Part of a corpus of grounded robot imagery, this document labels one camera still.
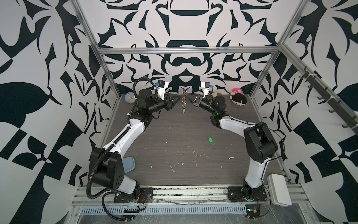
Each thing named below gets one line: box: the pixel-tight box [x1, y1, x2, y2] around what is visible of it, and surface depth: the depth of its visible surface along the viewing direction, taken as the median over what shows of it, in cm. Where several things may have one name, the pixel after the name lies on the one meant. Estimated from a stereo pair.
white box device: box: [266, 173, 293, 208], surface depth 74 cm
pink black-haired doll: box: [229, 87, 248, 106], surface depth 114 cm
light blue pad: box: [122, 156, 136, 174], surface depth 84 cm
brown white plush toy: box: [212, 90, 223, 98], surface depth 121 cm
